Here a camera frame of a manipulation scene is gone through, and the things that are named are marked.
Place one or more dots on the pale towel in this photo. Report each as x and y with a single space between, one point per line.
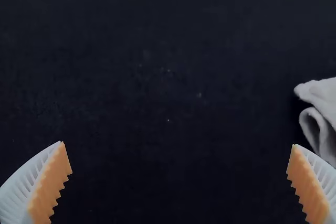
323 98

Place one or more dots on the black mat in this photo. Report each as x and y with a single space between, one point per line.
157 51

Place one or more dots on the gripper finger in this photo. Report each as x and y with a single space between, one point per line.
39 190
312 190

